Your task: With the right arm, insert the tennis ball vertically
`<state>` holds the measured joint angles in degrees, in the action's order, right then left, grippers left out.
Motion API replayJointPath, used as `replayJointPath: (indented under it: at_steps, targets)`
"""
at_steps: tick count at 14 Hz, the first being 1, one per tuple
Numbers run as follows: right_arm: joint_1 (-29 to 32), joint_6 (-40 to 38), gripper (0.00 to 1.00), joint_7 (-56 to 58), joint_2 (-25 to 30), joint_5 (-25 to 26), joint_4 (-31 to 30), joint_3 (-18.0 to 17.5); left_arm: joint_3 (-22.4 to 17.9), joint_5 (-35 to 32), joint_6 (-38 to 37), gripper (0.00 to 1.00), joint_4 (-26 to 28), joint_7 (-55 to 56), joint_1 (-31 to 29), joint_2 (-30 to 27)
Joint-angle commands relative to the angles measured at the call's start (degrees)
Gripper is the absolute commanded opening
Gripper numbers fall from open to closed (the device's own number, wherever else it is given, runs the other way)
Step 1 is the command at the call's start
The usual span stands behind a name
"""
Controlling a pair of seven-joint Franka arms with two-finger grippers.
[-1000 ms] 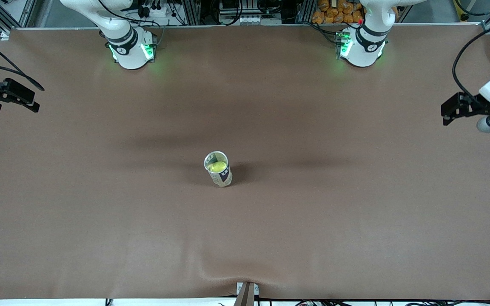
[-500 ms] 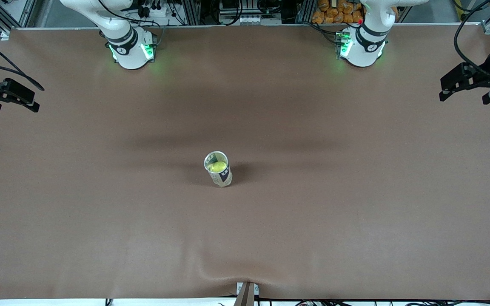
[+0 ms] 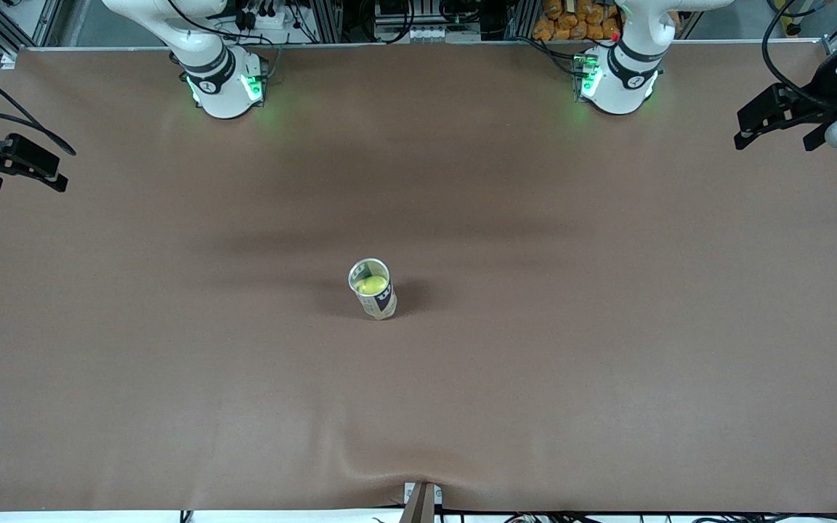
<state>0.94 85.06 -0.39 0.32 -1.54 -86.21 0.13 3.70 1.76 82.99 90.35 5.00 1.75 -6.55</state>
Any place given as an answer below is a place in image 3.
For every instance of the plain yellow tennis ball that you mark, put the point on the plain yellow tennis ball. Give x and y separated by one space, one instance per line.
371 285

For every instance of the pile of orange round items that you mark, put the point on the pile of orange round items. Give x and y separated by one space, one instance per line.
571 22

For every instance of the brown table mat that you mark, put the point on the brown table mat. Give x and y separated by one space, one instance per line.
418 399

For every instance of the white power strip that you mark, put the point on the white power strip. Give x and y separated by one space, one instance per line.
266 20

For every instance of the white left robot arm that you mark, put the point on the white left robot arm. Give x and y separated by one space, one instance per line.
618 91

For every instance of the clear Wilson tennis ball can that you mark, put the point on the clear Wilson tennis ball can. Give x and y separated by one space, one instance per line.
355 272

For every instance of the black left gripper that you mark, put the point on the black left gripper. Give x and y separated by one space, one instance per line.
815 102

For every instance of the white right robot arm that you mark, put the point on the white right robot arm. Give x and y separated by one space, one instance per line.
222 94

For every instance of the white terminal block row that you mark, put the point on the white terminal block row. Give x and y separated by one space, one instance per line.
426 33

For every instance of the yellow pole black base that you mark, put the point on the yellow pole black base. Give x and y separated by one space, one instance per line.
793 29

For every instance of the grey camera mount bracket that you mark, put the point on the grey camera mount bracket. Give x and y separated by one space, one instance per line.
421 505

